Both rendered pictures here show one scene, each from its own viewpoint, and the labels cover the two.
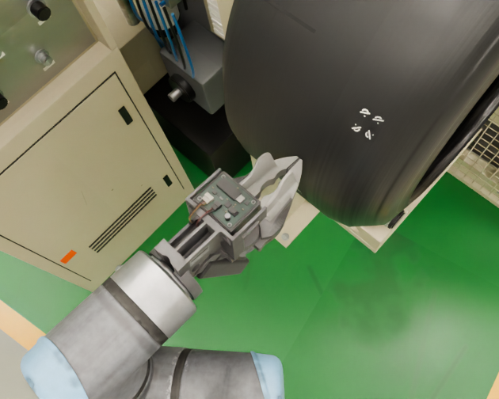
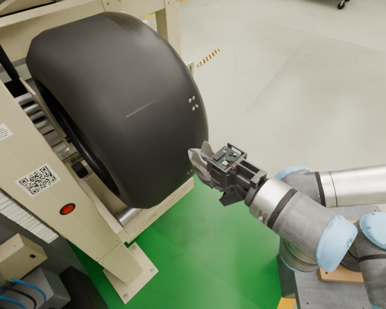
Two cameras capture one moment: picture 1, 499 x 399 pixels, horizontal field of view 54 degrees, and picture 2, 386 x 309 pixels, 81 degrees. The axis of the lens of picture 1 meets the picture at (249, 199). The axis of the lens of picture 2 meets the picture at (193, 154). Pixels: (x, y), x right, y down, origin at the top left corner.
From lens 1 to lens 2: 0.45 m
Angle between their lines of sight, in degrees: 47
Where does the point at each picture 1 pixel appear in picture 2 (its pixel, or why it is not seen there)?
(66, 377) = (338, 220)
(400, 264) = (174, 214)
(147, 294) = (280, 186)
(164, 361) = not seen: hidden behind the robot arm
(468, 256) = not seen: hidden behind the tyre
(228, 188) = (219, 155)
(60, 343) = (321, 226)
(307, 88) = (171, 120)
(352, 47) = (166, 89)
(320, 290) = (183, 253)
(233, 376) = (293, 183)
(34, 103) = not seen: outside the picture
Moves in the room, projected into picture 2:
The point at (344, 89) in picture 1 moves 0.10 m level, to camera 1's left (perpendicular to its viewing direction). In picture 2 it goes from (179, 103) to (187, 133)
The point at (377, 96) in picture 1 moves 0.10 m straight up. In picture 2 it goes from (187, 91) to (185, 50)
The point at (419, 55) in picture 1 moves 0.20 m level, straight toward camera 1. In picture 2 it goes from (179, 70) to (262, 91)
